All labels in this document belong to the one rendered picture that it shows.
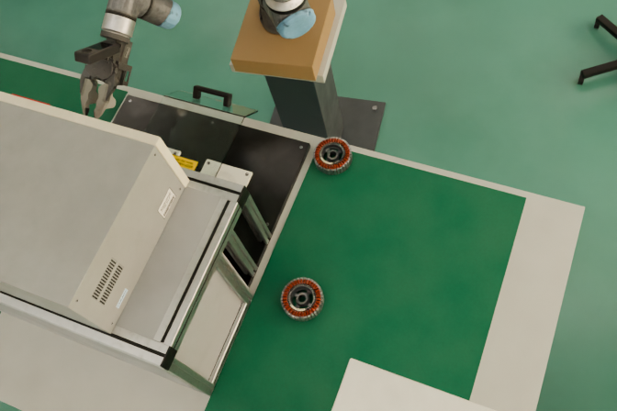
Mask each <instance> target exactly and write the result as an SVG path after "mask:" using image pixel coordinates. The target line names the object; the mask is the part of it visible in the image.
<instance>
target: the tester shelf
mask: <svg viewBox="0 0 617 411"><path fill-rule="evenodd" d="M181 168H182V170H183V171H184V173H185V175H186V176H187V178H188V179H189V183H188V185H187V187H186V188H185V189H184V191H183V192H182V194H181V196H180V198H179V200H178V202H177V204H176V206H175V208H174V211H173V213H172V214H171V216H170V218H169V220H168V222H167V224H166V226H165V228H164V230H163V233H162V235H161V236H160V238H159V240H158V242H157V244H156V246H155V247H154V249H153V251H152V253H151V256H150V258H149V259H148V261H147V263H146V265H145V267H144V269H143V271H142V273H141V275H140V278H139V280H138V281H137V283H136V285H135V287H134V289H133V291H132V293H131V295H130V297H129V300H128V302H127V303H126V305H125V307H124V309H123V311H122V313H121V315H120V317H119V319H118V322H117V324H116V325H115V327H114V329H113V331H112V333H111V334H109V333H106V332H105V331H102V330H100V329H97V328H93V327H90V326H88V325H86V324H84V323H81V322H79V321H76V320H74V319H71V318H69V317H66V316H63V315H61V314H58V313H56V312H53V311H50V310H49V309H46V308H44V307H41V306H39V305H35V304H32V303H30V302H28V301H26V300H23V299H21V298H18V297H15V296H13V295H11V294H7V293H5V292H2V291H0V304H2V305H6V306H9V307H11V308H14V309H16V310H18V311H20V312H23V313H25V314H28V315H30V316H33V317H36V318H38V319H41V320H43V321H46V322H48V323H51V324H52V325H54V326H57V327H59V328H63V329H66V330H68V331H71V332H72V333H75V334H77V335H80V336H82V337H85V338H87V339H91V340H93V341H95V342H98V343H100V344H103V345H105V346H108V347H109V348H112V349H114V350H118V351H121V352H123V353H126V354H128V355H130V356H132V357H135V358H137V359H139V360H142V361H146V362H148V363H150V364H152V365H155V366H157V367H160V368H162V369H165V370H166V371H169V369H170V367H171V365H172V362H173V360H174V357H175V355H176V353H177V351H178V349H179V347H180V345H181V342H182V340H183V338H184V336H185V333H186V331H187V329H188V327H189V325H190V323H191V321H192V318H193V316H194V314H195V312H196V309H197V307H198V305H199V303H200V301H201V299H202V296H203V294H204V292H205V291H206V289H207V287H208V283H209V281H210V279H211V277H212V275H213V272H214V271H215V269H216V267H217V265H218V262H219V259H220V257H221V255H222V253H223V251H224V249H225V247H226V245H227V243H228V241H229V238H230V235H231V233H232V231H233V229H234V227H235V225H236V223H237V221H238V219H239V216H240V214H241V211H242V209H243V208H244V206H245V203H246V201H247V199H248V197H249V195H250V194H249V192H248V190H247V188H246V186H245V185H241V184H238V183H233V182H230V181H226V180H223V179H219V178H217V177H214V176H210V175H207V174H204V173H201V172H196V171H192V170H189V169H186V168H183V167H181Z"/></svg>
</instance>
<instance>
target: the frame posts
mask: <svg viewBox="0 0 617 411"><path fill-rule="evenodd" d="M241 212H242V214H243V216H244V217H245V219H246V221H247V222H248V224H249V226H250V228H251V229H252V232H253V233H254V235H255V237H256V238H257V239H258V241H260V242H262V241H263V242H264V243H265V244H268V242H269V239H268V238H271V236H272V235H271V233H270V231H269V229H268V227H267V226H266V224H265V222H264V219H263V218H262V216H261V214H260V212H259V210H258V208H257V206H256V204H255V203H254V201H253V200H252V197H251V195H249V197H248V199H247V201H246V203H245V206H244V208H243V209H242V211H241ZM225 248H226V249H227V251H228V252H229V254H230V255H231V257H232V258H233V259H234V260H235V261H236V263H237V264H238V265H239V267H240V268H241V270H242V271H243V273H244V274H248V273H249V275H250V276H252V277H253V276H254V275H255V272H254V271H253V270H257V268H258V267H257V266H256V264H255V263H254V261H253V260H252V257H251V256H250V254H249V253H248V251H247V250H246V249H245V248H244V246H243V244H242V243H241V241H240V239H239V238H238V236H237V235H236V233H235V232H234V230H233V231H232V233H231V235H230V238H229V241H228V243H227V245H226V247H225Z"/></svg>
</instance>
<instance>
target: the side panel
mask: <svg viewBox="0 0 617 411"><path fill-rule="evenodd" d="M252 298H253V296H252V294H251V293H250V292H249V290H248V289H247V288H246V286H245V285H244V284H243V282H242V281H241V279H240V278H239V277H238V275H237V274H236V273H235V271H233V270H232V268H231V267H230V265H229V264H228V263H227V261H226V260H225V259H224V257H223V256H222V255H221V257H220V259H219V262H218V265H217V267H216V269H215V271H214V272H213V275H212V277H211V279H210V281H209V283H208V287H207V289H206V291H205V292H204V294H203V296H202V299H201V301H200V303H199V305H198V307H197V309H196V312H195V314H194V316H193V318H192V321H191V323H190V325H189V327H188V329H187V331H186V333H185V336H184V338H183V340H182V342H181V345H180V347H179V349H178V351H177V353H176V355H175V357H174V360H173V362H172V365H171V367H170V369H169V371H166V370H165V369H162V368H161V369H162V370H164V371H166V372H168V373H170V374H171V375H172V376H174V377H175V378H177V379H179V380H180V381H182V382H184V383H186V384H188V385H189V386H191V387H193V388H194V389H196V390H198V391H199V392H200V393H202V394H206V395H208V396H211V394H212V392H210V389H214V387H215V385H216V383H217V380H218V378H219V375H220V373H221V371H222V368H223V366H224V364H225V361H226V359H227V358H228V355H229V353H230V349H231V347H232V345H233V342H234V340H235V339H236V336H237V334H238V332H239V329H240V327H241V323H242V321H243V319H244V317H245V315H246V313H247V310H248V308H249V306H250V301H249V300H252Z"/></svg>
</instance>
